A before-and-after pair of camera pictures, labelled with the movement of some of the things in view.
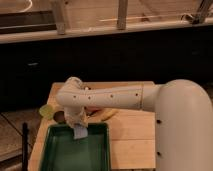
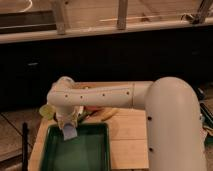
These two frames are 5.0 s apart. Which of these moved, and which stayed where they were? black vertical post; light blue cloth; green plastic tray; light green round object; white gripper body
Moved: light blue cloth; white gripper body
Stayed: green plastic tray; light green round object; black vertical post
